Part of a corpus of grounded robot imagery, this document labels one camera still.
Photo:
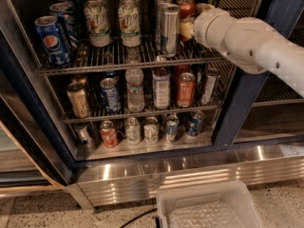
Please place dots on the blue can middle shelf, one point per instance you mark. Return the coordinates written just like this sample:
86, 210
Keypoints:
110, 95

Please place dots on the silver slim can behind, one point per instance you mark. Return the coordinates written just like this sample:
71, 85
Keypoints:
159, 5

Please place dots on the silver slim can middle shelf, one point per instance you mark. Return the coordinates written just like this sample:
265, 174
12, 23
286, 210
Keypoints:
210, 83

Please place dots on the silver slim can front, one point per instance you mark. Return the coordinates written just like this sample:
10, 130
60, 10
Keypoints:
170, 21

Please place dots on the middle wire shelf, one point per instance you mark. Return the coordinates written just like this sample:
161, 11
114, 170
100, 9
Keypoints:
226, 72

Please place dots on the red can middle shelf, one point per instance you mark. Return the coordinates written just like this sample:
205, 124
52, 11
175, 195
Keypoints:
186, 89

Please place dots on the blue can second row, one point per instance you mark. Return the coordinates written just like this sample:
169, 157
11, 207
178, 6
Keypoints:
64, 11

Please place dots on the silver can bottom left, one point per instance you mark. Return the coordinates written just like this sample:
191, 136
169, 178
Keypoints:
83, 134

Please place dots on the open fridge door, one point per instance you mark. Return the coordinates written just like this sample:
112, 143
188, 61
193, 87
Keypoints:
30, 144

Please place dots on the white green can bottom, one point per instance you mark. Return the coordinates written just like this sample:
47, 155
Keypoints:
151, 130

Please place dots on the blue pepsi can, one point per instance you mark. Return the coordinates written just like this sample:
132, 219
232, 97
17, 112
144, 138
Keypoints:
194, 123
54, 40

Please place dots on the silver slim can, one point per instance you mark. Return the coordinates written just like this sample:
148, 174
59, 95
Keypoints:
159, 5
170, 21

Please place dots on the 7up can right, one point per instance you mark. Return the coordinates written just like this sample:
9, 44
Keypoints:
130, 26

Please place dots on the white can bottom shelf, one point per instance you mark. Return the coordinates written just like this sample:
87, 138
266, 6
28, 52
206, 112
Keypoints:
132, 130

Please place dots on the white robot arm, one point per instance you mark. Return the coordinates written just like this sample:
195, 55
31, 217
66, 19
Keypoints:
252, 45

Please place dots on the red can bottom shelf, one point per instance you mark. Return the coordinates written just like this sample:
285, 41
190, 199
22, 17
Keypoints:
108, 134

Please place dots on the blue silver can bottom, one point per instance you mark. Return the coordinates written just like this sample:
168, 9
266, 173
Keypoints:
172, 128

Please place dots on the wire shelf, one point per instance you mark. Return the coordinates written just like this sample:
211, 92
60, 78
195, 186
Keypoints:
226, 72
98, 59

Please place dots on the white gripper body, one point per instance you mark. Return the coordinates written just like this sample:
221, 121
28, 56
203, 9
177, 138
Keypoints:
202, 25

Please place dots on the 7up can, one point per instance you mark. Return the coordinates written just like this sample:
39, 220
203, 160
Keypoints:
97, 24
130, 26

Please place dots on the top wire shelf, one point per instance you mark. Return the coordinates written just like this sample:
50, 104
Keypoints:
98, 59

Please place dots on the clear water bottle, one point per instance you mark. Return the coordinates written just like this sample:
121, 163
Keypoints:
134, 82

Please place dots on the white plastic bin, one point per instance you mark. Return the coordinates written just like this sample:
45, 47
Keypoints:
218, 205

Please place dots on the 7up can left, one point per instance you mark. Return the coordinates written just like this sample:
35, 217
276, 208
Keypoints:
97, 24

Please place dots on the gold can middle shelf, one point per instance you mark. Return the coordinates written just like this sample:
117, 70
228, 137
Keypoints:
76, 93

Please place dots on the red coke can top shelf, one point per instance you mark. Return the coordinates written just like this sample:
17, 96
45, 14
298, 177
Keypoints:
187, 8

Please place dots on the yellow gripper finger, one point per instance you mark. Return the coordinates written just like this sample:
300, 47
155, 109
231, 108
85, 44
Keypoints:
186, 28
201, 7

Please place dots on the blue pepsi can bottom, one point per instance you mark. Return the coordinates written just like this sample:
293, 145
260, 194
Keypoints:
194, 123

